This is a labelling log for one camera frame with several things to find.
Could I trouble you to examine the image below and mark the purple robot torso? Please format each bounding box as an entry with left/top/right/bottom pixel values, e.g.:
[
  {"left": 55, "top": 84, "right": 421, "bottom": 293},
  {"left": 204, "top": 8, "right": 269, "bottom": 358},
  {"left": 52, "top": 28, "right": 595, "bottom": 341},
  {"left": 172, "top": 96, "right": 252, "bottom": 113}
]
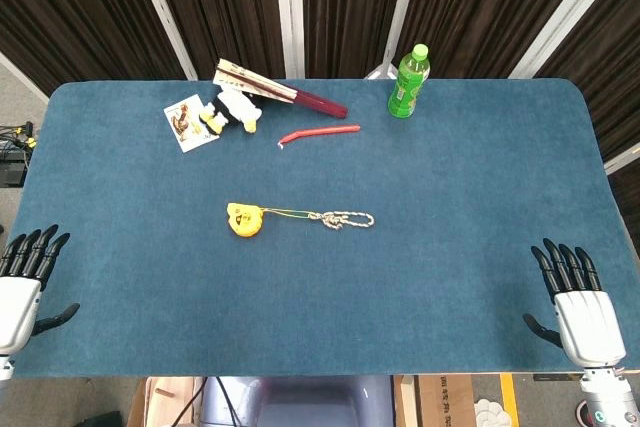
[{"left": 199, "top": 375, "right": 394, "bottom": 427}]

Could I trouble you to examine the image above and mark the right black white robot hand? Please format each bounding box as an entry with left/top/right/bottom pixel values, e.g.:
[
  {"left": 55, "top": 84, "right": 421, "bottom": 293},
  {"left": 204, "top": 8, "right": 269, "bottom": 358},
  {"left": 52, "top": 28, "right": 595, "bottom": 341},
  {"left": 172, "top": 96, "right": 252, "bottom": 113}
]
[{"left": 522, "top": 237, "right": 629, "bottom": 368}]

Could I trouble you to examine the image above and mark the black cables and power strip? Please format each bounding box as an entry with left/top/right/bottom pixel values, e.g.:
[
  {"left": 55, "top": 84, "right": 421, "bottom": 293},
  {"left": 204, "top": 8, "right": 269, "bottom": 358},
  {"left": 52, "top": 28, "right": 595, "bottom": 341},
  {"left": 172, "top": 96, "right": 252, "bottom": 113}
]
[{"left": 0, "top": 120, "right": 39, "bottom": 188}]

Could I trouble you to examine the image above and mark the green plastic drink bottle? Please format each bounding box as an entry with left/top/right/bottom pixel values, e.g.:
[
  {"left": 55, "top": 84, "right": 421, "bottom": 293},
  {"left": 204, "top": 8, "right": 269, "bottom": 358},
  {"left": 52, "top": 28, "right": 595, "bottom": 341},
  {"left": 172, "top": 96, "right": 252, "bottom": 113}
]
[{"left": 387, "top": 43, "right": 431, "bottom": 120}]

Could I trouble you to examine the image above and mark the yellow cord with braided rope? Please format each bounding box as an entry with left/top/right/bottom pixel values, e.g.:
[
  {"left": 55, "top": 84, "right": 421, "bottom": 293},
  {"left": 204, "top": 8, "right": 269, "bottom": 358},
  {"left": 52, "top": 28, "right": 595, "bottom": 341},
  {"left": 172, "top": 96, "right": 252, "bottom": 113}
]
[{"left": 262, "top": 207, "right": 375, "bottom": 231}]

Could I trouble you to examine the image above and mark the red sausage stick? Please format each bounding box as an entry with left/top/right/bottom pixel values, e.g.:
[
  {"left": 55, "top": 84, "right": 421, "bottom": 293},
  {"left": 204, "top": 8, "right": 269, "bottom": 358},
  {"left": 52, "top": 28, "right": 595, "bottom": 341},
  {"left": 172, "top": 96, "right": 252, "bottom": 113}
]
[{"left": 277, "top": 123, "right": 361, "bottom": 151}]

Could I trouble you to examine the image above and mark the blue table cloth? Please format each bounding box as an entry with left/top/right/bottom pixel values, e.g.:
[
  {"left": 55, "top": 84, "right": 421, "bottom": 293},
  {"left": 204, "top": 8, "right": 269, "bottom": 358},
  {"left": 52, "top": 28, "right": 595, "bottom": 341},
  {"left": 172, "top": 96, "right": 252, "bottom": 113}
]
[{"left": 9, "top": 77, "right": 640, "bottom": 378}]

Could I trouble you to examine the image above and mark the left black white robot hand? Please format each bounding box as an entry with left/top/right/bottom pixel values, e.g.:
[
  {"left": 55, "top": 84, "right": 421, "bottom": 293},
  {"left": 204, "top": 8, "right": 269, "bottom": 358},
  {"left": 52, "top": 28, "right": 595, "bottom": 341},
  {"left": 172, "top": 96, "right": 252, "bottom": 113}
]
[{"left": 0, "top": 224, "right": 81, "bottom": 356}]

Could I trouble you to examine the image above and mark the black white plush penguin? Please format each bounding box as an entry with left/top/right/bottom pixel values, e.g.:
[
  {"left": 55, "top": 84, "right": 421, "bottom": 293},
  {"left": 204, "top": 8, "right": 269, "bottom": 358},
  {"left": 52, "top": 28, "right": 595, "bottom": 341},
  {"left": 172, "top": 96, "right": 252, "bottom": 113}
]
[{"left": 198, "top": 86, "right": 265, "bottom": 137}]

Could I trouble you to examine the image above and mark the white metal frame post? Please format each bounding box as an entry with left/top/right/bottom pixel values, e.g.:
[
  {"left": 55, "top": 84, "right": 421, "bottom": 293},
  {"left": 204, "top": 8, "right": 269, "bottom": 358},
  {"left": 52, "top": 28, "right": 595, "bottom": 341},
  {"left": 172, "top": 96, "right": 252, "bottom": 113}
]
[
  {"left": 364, "top": 0, "right": 426, "bottom": 80},
  {"left": 508, "top": 0, "right": 632, "bottom": 80},
  {"left": 603, "top": 144, "right": 640, "bottom": 176},
  {"left": 126, "top": 0, "right": 198, "bottom": 81},
  {"left": 273, "top": 0, "right": 306, "bottom": 80}
]

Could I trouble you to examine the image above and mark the brown cardboard box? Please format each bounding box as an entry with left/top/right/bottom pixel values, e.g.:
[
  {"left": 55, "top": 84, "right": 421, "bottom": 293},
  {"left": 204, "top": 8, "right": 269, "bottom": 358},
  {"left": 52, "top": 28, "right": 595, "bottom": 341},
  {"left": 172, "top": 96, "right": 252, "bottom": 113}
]
[{"left": 394, "top": 374, "right": 476, "bottom": 427}]

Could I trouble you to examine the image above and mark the dark red folding fan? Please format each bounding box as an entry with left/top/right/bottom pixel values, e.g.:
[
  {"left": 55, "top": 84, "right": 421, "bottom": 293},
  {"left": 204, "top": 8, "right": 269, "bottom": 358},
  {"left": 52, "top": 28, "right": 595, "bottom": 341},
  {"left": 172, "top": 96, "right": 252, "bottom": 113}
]
[{"left": 212, "top": 58, "right": 349, "bottom": 120}]

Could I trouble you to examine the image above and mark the light wooden crate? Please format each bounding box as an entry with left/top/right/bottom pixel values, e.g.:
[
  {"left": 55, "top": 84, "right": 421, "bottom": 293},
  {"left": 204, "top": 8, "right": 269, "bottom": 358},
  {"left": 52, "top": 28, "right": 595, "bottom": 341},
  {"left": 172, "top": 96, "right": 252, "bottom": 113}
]
[{"left": 127, "top": 375, "right": 204, "bottom": 427}]

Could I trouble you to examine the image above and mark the yellow toy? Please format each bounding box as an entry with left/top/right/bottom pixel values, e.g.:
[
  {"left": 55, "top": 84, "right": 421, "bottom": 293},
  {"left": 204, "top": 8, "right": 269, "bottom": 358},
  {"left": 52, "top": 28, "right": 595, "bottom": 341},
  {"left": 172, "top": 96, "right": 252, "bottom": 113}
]
[{"left": 226, "top": 202, "right": 266, "bottom": 239}]

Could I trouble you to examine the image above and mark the white picture card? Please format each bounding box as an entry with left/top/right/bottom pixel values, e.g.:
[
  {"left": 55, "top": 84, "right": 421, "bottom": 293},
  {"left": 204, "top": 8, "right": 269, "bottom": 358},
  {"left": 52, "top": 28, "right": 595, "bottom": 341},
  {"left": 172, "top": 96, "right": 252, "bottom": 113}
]
[{"left": 163, "top": 93, "right": 214, "bottom": 154}]

